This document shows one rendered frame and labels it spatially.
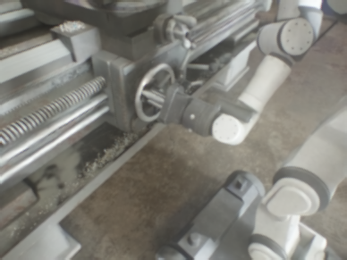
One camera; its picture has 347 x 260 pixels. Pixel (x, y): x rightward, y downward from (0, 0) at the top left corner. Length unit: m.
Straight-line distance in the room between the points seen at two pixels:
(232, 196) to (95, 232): 0.67
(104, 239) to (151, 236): 0.22
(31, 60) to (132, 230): 0.87
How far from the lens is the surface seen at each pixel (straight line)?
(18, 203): 0.96
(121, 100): 0.87
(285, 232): 0.92
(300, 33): 0.65
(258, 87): 0.65
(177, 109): 0.70
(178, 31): 0.85
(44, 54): 0.84
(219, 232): 1.12
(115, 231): 1.32
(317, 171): 0.70
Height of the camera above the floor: 1.18
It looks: 42 degrees down
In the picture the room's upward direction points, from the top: 4 degrees clockwise
